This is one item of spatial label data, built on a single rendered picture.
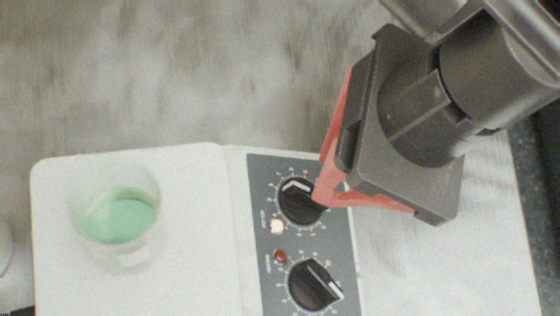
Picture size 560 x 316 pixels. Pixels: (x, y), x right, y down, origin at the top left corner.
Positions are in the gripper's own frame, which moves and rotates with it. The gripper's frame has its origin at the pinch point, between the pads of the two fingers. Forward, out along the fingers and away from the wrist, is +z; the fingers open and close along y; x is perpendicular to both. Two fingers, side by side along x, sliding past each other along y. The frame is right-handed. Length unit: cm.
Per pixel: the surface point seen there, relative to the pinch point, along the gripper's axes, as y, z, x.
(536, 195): -47, 56, 59
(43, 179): 3.2, 8.8, -14.6
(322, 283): 5.4, 2.9, 2.2
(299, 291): 5.8, 4.2, 1.4
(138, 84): -9.0, 13.7, -9.4
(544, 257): -39, 56, 62
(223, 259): 6.0, 3.7, -4.1
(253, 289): 6.6, 4.6, -1.4
